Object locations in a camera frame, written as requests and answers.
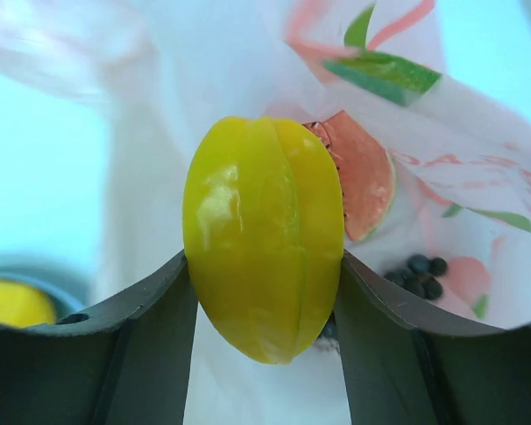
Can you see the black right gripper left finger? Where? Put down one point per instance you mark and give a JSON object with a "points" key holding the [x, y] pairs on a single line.
{"points": [[124, 360]]}

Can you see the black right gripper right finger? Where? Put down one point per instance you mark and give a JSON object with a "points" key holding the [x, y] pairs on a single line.
{"points": [[406, 361]]}

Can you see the black fake grapes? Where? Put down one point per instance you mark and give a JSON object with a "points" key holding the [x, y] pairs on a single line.
{"points": [[417, 275]]}

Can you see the blue plastic bowl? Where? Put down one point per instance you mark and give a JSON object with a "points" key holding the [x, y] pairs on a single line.
{"points": [[67, 290]]}

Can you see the yellow fake pear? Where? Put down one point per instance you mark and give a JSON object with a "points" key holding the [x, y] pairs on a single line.
{"points": [[22, 305]]}

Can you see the pink plastic bag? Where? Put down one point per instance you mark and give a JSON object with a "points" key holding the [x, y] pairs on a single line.
{"points": [[162, 73]]}

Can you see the fake watermelon slice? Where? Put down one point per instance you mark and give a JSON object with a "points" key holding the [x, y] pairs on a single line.
{"points": [[366, 171]]}

